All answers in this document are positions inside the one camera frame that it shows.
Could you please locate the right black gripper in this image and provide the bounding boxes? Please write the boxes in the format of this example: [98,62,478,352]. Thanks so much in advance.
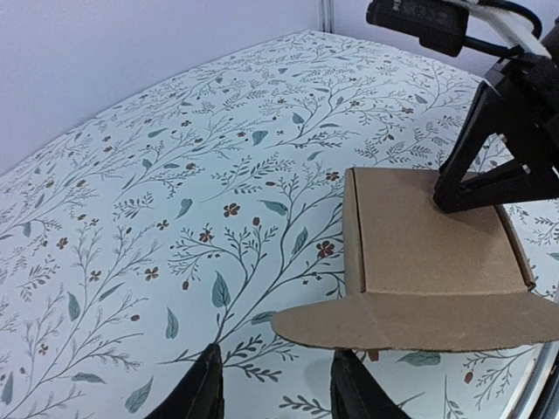
[433,32,558,213]

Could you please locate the brown cardboard box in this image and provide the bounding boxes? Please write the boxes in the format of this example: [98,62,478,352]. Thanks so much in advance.
[272,168,558,353]

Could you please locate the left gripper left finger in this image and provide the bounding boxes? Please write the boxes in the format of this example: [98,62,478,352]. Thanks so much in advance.
[146,343,224,419]

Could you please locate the right aluminium frame post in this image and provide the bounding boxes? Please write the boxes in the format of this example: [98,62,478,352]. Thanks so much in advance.
[318,0,335,33]

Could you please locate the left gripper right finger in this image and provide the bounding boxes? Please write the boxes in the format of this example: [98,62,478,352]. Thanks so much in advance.
[330,350,410,419]

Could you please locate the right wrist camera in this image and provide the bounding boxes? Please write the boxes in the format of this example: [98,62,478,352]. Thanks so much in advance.
[366,0,551,58]

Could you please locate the floral patterned table mat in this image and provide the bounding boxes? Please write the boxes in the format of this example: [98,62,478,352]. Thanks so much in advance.
[0,29,559,419]

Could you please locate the front aluminium rail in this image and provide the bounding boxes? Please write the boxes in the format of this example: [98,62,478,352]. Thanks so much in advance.
[507,341,558,418]

